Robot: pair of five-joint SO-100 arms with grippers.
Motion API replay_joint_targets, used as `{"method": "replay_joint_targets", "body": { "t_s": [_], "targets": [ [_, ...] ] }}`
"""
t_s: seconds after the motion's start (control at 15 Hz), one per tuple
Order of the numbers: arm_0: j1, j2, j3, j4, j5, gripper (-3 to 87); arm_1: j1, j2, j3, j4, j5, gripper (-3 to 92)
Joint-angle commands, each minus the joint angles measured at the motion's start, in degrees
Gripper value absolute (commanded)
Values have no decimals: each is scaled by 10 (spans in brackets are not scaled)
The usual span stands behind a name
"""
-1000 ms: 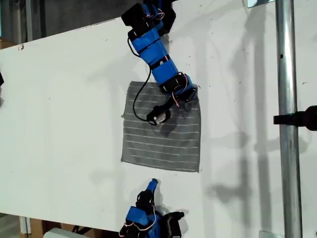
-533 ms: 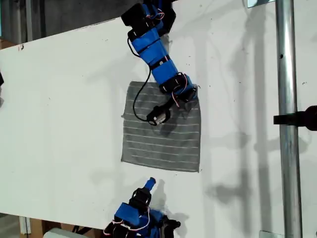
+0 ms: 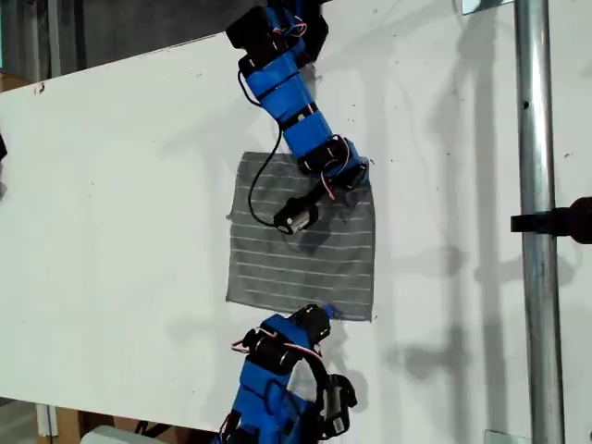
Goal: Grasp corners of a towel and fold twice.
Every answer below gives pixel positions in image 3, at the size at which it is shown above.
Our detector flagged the white plastic container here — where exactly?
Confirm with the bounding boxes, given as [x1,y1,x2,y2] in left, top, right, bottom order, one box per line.
[80,425,158,444]

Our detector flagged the arm red white wire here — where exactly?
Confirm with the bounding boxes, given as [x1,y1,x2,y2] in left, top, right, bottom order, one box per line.
[272,16,339,201]
[230,339,324,360]

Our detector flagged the grey striped towel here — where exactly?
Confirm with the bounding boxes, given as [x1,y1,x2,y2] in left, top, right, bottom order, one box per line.
[225,151,376,324]

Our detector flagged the grey metal frame bar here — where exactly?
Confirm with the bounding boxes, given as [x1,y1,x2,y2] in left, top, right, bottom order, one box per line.
[45,0,62,78]

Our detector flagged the large brown cardboard box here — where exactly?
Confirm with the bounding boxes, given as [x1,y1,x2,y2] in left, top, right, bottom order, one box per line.
[55,406,221,444]

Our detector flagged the steel post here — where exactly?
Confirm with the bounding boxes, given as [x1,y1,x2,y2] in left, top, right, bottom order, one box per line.
[512,0,568,444]

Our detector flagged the white metal bracket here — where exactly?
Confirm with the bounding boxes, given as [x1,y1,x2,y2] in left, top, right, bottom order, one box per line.
[35,402,59,438]

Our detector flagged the black clamp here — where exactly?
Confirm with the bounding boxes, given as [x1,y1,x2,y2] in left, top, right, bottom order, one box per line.
[510,196,592,246]

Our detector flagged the camera black cable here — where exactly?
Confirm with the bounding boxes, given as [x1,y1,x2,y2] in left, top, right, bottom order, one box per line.
[236,68,286,228]

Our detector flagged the camera black stalk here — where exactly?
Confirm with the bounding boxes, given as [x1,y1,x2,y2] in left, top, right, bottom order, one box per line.
[302,176,332,210]
[298,354,335,397]

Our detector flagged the shiny metal plate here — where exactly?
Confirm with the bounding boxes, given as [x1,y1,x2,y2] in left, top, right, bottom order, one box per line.
[455,0,514,16]

